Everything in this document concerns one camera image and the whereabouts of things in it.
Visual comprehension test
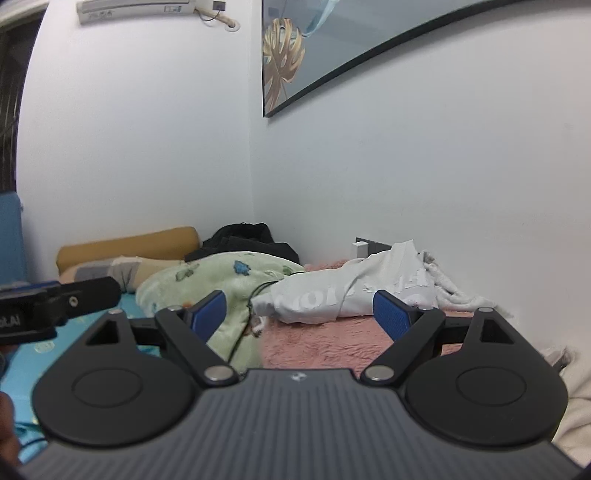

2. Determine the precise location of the black cable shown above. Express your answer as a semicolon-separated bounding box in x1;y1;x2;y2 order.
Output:
228;272;301;361

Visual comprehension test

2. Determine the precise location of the cream cloth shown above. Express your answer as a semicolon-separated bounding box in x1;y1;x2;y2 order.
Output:
540;346;591;462

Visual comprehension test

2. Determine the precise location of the teal and white bed sheet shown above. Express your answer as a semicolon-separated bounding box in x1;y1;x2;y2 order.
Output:
0;291;162;467

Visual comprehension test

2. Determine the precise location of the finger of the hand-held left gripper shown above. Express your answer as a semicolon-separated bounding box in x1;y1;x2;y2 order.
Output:
46;276;122;326

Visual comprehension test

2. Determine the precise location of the white wall plug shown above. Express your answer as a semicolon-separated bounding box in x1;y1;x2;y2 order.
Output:
355;237;393;259

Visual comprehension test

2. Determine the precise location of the plaid pillow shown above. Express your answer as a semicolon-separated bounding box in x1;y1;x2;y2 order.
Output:
60;256;183;295

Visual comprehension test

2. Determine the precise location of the white fleece towel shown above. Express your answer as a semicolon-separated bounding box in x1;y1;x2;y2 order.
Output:
418;251;498;311

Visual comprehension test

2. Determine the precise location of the air conditioner pipe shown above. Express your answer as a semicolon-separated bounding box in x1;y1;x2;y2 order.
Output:
194;7;242;32

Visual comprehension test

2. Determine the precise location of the white air conditioner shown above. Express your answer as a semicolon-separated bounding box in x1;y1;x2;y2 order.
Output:
76;0;229;25

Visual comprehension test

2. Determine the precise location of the black clothing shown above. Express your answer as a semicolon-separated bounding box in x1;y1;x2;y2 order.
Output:
185;223;302;266

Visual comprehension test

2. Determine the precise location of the pink fluffy blanket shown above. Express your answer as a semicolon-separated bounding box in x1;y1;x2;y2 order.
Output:
259;258;513;370

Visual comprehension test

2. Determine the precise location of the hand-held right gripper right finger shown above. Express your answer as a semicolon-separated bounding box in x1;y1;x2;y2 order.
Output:
360;289;515;386

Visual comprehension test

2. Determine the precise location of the green printed fleece blanket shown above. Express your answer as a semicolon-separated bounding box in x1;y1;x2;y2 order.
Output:
135;251;305;374

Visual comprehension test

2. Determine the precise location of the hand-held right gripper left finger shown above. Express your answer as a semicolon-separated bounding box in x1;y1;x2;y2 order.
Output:
85;290;238;386

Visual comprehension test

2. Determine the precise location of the white printed sweatshirt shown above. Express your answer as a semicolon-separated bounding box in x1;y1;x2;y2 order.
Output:
252;240;439;325

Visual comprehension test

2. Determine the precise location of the chair with blue cover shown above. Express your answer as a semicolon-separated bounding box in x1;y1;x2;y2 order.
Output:
0;191;28;289

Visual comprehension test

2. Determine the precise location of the framed leaf wall picture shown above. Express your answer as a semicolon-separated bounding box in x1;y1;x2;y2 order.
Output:
261;0;527;118

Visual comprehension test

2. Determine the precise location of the mustard yellow cushion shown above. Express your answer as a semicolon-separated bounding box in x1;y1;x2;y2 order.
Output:
56;226;201;278

